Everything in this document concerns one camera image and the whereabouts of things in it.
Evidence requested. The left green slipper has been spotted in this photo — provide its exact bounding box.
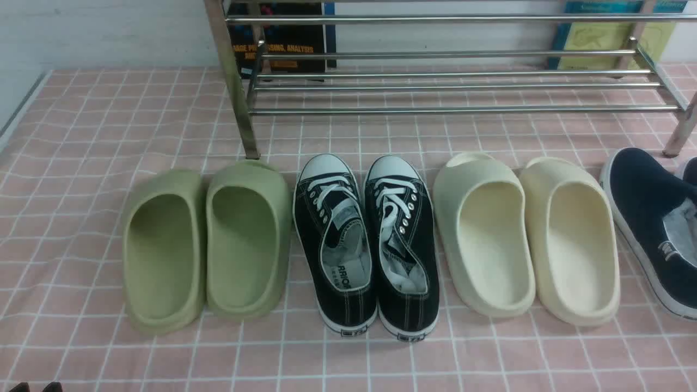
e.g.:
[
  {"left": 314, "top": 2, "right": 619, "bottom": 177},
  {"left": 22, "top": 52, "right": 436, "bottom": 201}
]
[{"left": 121, "top": 169, "right": 206, "bottom": 335}]

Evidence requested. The navy slip-on shoe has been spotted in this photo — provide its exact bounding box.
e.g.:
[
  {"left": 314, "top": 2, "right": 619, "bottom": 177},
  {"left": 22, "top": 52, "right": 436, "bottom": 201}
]
[
  {"left": 600, "top": 148, "right": 696, "bottom": 320},
  {"left": 674, "top": 156, "right": 697, "bottom": 187}
]

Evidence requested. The right black canvas sneaker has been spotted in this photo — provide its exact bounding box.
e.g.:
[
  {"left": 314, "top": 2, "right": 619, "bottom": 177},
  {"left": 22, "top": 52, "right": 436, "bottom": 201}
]
[{"left": 363, "top": 155, "right": 440, "bottom": 342}]

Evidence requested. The black canvas sneaker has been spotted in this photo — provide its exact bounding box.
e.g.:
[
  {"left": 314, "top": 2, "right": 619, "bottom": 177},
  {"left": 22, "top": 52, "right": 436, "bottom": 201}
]
[
  {"left": 293, "top": 154, "right": 377, "bottom": 337},
  {"left": 363, "top": 155, "right": 440, "bottom": 342}
]

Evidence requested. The pink checkered tablecloth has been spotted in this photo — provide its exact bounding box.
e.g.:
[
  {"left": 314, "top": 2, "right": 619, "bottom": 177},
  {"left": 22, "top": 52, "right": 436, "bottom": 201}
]
[{"left": 1, "top": 69, "right": 695, "bottom": 391}]

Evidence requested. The metal shoe rack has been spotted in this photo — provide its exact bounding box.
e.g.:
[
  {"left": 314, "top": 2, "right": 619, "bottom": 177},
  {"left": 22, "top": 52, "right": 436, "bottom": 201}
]
[{"left": 204, "top": 1, "right": 695, "bottom": 160}]

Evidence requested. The teal yellow book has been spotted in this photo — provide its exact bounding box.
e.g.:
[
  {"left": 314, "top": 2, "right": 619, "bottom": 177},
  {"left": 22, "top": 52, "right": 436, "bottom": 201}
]
[{"left": 547, "top": 1, "right": 676, "bottom": 70}]

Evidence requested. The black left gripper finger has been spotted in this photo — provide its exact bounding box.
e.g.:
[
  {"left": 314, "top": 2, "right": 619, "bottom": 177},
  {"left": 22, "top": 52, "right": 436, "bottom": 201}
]
[
  {"left": 42, "top": 382, "right": 63, "bottom": 392},
  {"left": 8, "top": 382, "right": 30, "bottom": 392}
]

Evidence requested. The left black canvas sneaker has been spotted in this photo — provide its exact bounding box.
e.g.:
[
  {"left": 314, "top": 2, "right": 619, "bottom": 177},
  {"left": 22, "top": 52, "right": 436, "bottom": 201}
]
[{"left": 293, "top": 154, "right": 377, "bottom": 337}]

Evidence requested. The right green slipper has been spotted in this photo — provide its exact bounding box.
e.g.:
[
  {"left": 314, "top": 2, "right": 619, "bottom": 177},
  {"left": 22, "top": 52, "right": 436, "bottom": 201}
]
[{"left": 206, "top": 160, "right": 292, "bottom": 320}]

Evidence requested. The cream slipper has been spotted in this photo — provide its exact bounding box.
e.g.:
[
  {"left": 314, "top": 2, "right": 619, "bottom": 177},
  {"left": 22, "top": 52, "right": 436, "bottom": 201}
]
[
  {"left": 519, "top": 157, "right": 620, "bottom": 327},
  {"left": 432, "top": 152, "right": 536, "bottom": 318}
]

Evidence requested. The right cream slipper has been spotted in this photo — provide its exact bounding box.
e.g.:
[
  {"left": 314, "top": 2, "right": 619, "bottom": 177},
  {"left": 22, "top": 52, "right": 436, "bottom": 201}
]
[{"left": 519, "top": 157, "right": 620, "bottom": 327}]

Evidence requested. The black book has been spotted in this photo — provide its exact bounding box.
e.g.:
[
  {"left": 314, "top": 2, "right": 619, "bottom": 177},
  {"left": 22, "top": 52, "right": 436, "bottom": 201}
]
[{"left": 228, "top": 2, "right": 337, "bottom": 79}]

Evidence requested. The left cream slipper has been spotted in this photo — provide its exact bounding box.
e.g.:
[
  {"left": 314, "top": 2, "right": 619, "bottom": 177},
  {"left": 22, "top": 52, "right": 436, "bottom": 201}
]
[{"left": 432, "top": 152, "right": 536, "bottom": 318}]

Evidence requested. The green slipper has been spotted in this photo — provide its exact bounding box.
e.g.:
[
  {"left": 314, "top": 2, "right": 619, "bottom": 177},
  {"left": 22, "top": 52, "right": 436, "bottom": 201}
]
[
  {"left": 121, "top": 169, "right": 206, "bottom": 335},
  {"left": 206, "top": 160, "right": 292, "bottom": 320}
]

